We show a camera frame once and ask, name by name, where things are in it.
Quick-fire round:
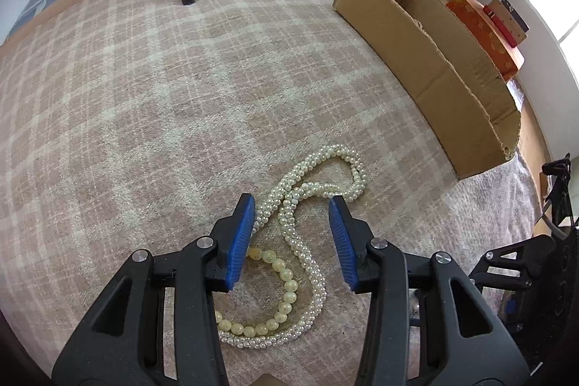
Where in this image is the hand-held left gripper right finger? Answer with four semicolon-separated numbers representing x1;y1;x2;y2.
328;195;530;386

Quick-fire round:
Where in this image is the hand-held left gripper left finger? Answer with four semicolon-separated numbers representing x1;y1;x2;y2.
51;193;257;386

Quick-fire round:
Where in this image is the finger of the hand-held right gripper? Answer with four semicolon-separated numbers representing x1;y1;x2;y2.
469;236;557;293

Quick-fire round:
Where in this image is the long white pearl necklace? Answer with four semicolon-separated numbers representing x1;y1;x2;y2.
217;145;367;348

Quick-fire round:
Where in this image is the cardboard box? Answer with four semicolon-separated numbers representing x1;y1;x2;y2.
334;0;522;179

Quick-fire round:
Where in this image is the black metal stand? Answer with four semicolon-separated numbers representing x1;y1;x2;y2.
540;153;579;228

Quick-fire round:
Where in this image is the orange cloth covered table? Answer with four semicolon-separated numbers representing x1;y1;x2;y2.
445;0;525;81

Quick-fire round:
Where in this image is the dark flat box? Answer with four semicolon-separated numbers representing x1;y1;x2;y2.
500;0;530;31

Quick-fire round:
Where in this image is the yellow bead bracelet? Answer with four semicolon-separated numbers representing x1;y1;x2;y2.
215;248;299;337

